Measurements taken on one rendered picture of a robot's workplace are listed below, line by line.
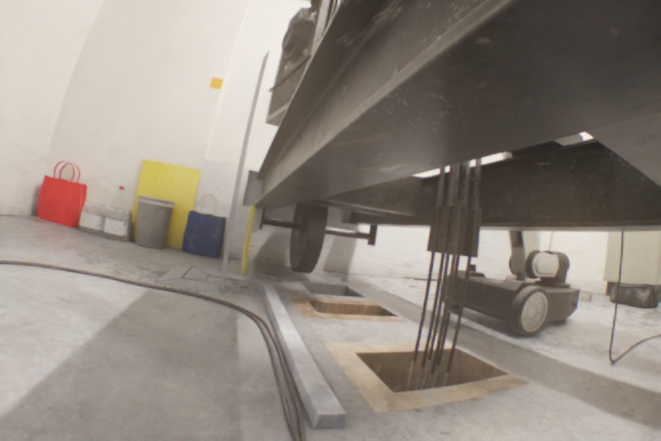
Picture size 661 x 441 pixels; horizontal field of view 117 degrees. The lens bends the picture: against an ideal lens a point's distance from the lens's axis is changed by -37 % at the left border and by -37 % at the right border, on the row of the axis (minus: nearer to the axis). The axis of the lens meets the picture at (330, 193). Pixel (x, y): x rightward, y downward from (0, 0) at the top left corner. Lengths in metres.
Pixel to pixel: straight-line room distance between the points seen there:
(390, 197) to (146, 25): 2.56
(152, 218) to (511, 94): 2.22
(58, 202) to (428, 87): 2.73
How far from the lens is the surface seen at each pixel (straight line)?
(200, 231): 2.38
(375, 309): 1.57
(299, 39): 1.64
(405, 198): 1.62
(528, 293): 1.32
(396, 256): 2.89
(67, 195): 2.76
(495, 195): 1.34
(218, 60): 2.87
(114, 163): 2.78
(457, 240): 0.77
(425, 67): 0.18
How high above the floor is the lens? 0.32
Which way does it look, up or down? 7 degrees up
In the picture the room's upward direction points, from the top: 9 degrees clockwise
